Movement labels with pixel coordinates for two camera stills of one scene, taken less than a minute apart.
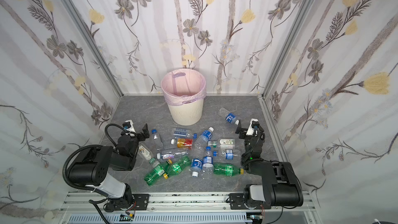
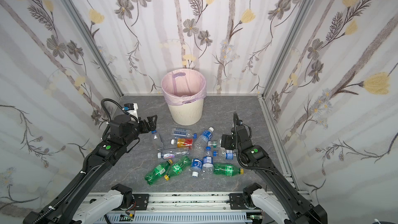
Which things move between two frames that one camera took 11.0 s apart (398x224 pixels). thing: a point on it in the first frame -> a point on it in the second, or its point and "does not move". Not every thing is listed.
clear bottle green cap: [223, 143] does not move
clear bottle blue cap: [158, 144] does not move
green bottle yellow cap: [227, 170] does not move
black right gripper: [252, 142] -> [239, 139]
